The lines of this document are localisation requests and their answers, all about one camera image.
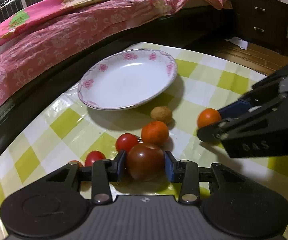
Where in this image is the small orange tangerine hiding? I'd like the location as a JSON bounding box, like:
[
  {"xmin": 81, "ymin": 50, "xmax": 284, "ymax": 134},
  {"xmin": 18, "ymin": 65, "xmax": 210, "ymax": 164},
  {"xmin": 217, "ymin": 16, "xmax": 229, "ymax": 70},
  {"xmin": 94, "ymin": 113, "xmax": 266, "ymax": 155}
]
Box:
[{"xmin": 197, "ymin": 108, "xmax": 222, "ymax": 128}]

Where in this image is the dark red large tomato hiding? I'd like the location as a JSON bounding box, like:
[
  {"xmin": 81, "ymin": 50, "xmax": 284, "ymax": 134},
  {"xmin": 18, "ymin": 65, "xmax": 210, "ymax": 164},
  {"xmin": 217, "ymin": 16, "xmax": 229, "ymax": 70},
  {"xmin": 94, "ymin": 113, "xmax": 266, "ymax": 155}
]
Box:
[{"xmin": 126, "ymin": 142, "xmax": 165, "ymax": 181}]

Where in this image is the large orange tangerine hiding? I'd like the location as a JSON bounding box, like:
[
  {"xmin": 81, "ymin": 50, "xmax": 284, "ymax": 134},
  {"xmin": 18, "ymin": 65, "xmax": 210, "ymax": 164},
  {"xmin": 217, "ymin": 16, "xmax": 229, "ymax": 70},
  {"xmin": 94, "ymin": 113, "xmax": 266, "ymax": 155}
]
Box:
[{"xmin": 141, "ymin": 121, "xmax": 169, "ymax": 146}]

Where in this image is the red cherry tomato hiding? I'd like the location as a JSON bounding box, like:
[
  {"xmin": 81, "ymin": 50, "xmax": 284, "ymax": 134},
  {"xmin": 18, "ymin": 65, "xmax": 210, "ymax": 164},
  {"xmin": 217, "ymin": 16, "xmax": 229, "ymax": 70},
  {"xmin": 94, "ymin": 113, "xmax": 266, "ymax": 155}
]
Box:
[
  {"xmin": 115, "ymin": 133, "xmax": 139, "ymax": 153},
  {"xmin": 85, "ymin": 151, "xmax": 106, "ymax": 167}
]

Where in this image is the small orange kumquat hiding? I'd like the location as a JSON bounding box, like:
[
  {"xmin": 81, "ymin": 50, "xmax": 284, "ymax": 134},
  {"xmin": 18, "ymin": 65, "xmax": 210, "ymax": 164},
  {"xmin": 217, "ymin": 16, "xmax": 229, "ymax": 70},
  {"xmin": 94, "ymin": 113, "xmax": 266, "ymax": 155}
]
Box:
[{"xmin": 69, "ymin": 160, "xmax": 84, "ymax": 167}]

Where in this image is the green checkered plastic tablecloth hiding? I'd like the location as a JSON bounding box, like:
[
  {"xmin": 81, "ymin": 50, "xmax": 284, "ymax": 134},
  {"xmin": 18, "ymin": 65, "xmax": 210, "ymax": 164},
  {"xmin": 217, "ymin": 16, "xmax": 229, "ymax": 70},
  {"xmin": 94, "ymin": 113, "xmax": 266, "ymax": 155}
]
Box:
[{"xmin": 0, "ymin": 43, "xmax": 288, "ymax": 239}]

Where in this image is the white crumpled paper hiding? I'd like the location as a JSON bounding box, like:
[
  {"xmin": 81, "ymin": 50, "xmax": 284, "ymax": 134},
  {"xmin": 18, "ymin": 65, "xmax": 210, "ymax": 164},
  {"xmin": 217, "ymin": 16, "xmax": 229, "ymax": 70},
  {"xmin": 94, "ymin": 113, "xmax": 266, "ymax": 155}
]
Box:
[{"xmin": 226, "ymin": 36, "xmax": 249, "ymax": 50}]

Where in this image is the dark wooden nightstand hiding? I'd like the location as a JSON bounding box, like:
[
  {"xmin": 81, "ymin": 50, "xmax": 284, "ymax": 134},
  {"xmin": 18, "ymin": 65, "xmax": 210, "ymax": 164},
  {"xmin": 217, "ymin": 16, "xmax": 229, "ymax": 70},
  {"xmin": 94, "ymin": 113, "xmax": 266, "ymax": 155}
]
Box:
[{"xmin": 231, "ymin": 0, "xmax": 288, "ymax": 50}]

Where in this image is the white floral porcelain plate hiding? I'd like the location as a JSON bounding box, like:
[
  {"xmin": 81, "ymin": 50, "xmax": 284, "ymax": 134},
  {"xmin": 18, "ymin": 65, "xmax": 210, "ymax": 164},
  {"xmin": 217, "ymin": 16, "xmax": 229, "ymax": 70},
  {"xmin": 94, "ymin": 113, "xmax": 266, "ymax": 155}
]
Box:
[{"xmin": 78, "ymin": 49, "xmax": 178, "ymax": 111}]

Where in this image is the pink floral bed quilt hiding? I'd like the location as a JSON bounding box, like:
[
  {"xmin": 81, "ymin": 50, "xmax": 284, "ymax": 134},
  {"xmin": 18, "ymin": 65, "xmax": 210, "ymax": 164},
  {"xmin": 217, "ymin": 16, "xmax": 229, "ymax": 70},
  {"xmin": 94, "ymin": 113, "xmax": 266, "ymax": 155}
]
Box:
[{"xmin": 0, "ymin": 0, "xmax": 231, "ymax": 106}]

